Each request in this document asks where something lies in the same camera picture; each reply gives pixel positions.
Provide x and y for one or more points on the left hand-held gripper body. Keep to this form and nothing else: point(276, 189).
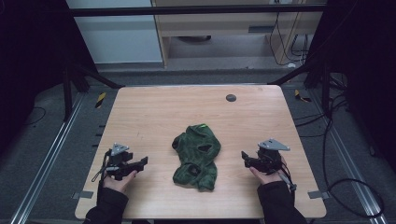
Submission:
point(119, 157)

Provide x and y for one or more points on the dark round table grommet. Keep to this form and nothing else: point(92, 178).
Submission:
point(231, 98)

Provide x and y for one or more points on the green knitted garment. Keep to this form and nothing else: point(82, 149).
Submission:
point(196, 155)

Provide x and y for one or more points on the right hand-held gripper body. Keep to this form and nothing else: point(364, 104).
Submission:
point(269, 157)

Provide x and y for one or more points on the white cabinet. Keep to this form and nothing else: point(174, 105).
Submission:
point(118, 37)

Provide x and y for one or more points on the person's left hand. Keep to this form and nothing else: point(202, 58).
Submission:
point(120, 184)

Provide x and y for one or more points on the yellow black striped tape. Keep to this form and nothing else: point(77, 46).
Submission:
point(100, 100)
point(300, 96)

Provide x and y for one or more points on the person's right hand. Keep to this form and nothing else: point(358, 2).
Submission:
point(269, 178)

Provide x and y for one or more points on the grey tape strip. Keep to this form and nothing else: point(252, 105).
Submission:
point(318, 194)
point(83, 195)

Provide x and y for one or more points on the black curtain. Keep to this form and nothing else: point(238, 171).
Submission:
point(31, 62)
point(367, 62)

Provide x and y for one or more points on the black horizontal bar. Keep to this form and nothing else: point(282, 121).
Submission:
point(186, 10)

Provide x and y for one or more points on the aluminium floor rail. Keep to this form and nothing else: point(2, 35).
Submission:
point(351, 161)
point(49, 155)

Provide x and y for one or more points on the black metal stand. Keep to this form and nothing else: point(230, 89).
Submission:
point(67, 93)
point(325, 90)

